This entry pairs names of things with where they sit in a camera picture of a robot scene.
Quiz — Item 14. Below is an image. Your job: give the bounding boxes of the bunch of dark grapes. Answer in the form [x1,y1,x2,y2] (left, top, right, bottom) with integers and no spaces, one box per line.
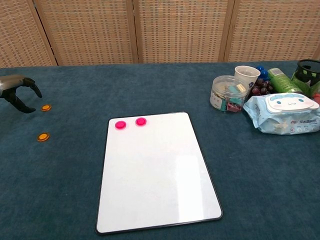
[249,78,274,96]

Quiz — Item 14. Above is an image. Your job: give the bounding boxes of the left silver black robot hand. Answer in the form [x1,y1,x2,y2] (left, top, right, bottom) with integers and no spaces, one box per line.
[0,74,43,115]

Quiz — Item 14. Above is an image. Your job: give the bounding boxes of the green drink can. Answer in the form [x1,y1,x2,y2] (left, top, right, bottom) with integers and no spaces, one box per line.
[267,67,305,95]

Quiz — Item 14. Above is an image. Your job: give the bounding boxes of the black mesh pen holder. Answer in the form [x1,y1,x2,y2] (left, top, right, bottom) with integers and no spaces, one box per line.
[291,59,320,97]

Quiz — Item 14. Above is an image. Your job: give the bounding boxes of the blue plastic balls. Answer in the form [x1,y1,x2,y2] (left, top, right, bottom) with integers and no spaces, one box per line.
[255,65,270,81]

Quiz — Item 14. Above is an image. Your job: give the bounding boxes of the clear jar of binder clips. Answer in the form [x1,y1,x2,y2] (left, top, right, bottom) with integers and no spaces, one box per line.
[209,75,251,114]

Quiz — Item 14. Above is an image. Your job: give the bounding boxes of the woven folding screen panel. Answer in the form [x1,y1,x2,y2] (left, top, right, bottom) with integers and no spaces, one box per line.
[32,0,139,66]
[0,0,59,69]
[223,0,320,63]
[133,0,236,64]

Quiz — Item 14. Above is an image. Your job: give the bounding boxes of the light blue wet wipes pack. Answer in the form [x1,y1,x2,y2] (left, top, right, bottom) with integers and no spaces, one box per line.
[242,92,320,136]

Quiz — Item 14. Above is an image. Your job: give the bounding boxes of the white magnetic board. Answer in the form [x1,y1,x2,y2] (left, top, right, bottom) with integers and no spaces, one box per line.
[95,111,223,236]

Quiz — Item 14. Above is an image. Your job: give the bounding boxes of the white paper cup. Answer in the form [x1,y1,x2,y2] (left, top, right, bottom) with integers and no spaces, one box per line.
[234,65,261,92]

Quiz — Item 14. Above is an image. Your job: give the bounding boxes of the teal tablecloth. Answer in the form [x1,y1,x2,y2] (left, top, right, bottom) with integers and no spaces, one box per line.
[0,59,320,240]

